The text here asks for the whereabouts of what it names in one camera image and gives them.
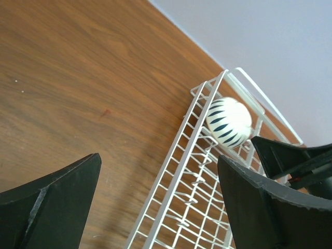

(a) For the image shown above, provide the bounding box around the white bowl with blue dashes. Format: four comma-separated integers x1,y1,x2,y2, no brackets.
206,97,252,149

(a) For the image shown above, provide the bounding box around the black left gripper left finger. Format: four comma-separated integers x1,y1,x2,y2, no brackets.
1,153,101,248

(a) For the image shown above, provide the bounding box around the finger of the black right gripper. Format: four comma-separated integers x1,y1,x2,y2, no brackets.
251,136,331,179

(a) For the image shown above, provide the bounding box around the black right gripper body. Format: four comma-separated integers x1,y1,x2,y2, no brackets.
287,165,331,200

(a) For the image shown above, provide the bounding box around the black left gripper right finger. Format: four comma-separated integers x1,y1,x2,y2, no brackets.
217,155,331,248

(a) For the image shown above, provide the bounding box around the white wire dish rack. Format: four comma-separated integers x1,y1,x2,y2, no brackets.
124,67,303,248

